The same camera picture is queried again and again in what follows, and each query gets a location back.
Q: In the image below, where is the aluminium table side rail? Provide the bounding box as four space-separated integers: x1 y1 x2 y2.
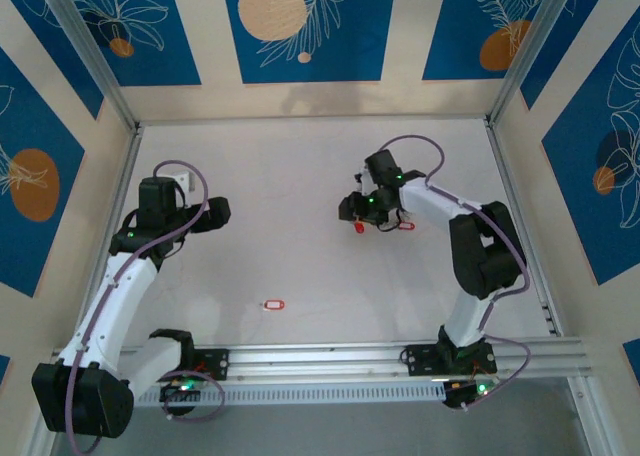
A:
484 118 565 338
49 123 145 357

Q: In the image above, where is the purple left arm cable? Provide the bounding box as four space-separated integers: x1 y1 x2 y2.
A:
64 160 210 456

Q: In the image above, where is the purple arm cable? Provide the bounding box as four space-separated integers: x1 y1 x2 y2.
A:
379 134 532 412
64 160 210 456

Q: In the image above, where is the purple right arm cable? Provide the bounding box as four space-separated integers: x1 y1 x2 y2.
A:
379 134 532 412

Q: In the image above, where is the aluminium frame post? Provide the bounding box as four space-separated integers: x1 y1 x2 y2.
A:
487 0 581 127
37 0 142 132
564 375 604 456

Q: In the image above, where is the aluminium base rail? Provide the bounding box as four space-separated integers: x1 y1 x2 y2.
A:
49 338 594 381

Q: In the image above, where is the short purple cable loop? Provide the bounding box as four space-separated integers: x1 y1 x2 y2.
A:
162 373 226 422

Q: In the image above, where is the slotted grey cable duct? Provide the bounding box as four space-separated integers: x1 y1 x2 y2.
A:
124 379 447 408

